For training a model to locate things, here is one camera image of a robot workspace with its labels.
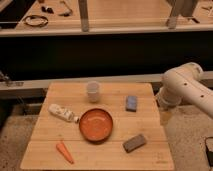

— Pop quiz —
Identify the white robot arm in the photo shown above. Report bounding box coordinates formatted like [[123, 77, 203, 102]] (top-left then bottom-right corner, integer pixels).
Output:
[[156, 62, 213, 119]]

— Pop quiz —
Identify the blue sponge block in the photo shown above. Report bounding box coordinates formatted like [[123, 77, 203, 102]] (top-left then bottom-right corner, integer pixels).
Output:
[[126, 96, 137, 112]]

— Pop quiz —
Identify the orange round bowl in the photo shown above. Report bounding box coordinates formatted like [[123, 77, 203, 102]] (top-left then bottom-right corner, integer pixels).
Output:
[[79, 108, 113, 143]]

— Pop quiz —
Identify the white tube bottle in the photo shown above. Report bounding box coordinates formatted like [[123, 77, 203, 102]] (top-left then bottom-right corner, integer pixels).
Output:
[[48, 104, 79, 123]]

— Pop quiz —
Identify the wooden board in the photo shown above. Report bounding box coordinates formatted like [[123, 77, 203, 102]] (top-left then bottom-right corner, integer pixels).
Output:
[[21, 83, 174, 171]]

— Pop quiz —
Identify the grey brown block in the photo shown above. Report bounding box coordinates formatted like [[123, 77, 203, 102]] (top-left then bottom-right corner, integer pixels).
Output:
[[123, 134, 147, 153]]

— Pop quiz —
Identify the orange carrot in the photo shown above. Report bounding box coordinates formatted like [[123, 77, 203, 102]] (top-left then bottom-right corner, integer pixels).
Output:
[[56, 142, 74, 164]]

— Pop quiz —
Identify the dark bent tool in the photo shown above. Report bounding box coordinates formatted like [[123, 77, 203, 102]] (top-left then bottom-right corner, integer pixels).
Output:
[[58, 0, 73, 17]]

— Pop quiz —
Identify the black small object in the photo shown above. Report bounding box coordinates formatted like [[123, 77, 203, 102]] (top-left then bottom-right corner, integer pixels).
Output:
[[41, 6, 54, 14]]

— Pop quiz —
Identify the metal clamp left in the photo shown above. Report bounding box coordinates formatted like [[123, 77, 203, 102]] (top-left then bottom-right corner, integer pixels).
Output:
[[0, 70, 23, 87]]

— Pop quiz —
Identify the black device right edge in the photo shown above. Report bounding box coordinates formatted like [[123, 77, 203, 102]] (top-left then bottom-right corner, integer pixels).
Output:
[[204, 137, 213, 167]]

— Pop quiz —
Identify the grey metal post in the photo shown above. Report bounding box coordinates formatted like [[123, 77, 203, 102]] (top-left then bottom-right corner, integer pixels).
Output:
[[78, 0, 89, 32], [166, 0, 185, 29]]

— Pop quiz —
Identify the grey metal post right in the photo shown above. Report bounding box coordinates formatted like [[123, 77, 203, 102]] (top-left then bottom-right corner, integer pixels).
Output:
[[166, 0, 185, 29]]

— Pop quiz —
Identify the coiled black cable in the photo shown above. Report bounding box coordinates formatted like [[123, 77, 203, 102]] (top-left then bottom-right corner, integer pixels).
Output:
[[22, 14, 50, 28]]

